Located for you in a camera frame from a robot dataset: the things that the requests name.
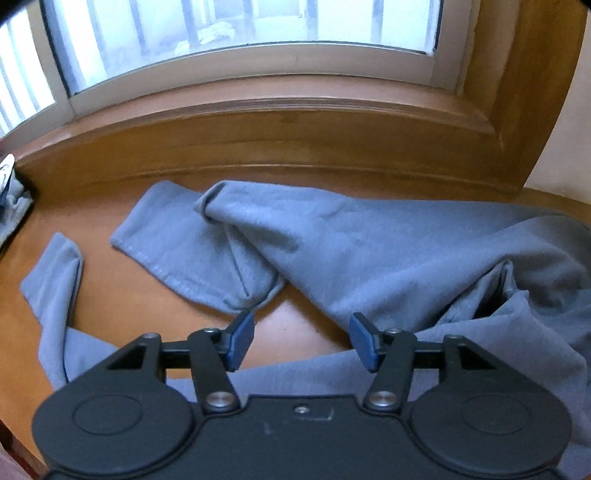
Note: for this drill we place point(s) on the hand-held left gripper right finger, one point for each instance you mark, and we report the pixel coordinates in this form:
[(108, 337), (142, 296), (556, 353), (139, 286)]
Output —
[(362, 344)]

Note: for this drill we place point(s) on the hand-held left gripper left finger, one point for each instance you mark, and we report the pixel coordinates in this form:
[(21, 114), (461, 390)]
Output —
[(241, 342)]

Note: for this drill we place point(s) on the grey-blue pants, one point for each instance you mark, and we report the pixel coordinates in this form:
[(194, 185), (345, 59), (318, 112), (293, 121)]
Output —
[(369, 240)]

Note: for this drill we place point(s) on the grey garment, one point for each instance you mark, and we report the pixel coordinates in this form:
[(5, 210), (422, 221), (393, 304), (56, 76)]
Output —
[(16, 207)]

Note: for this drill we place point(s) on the black white patterned garment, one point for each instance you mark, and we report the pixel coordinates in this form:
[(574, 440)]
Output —
[(6, 168)]

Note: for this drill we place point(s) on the window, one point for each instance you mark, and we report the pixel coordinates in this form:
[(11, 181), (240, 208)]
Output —
[(258, 23)]

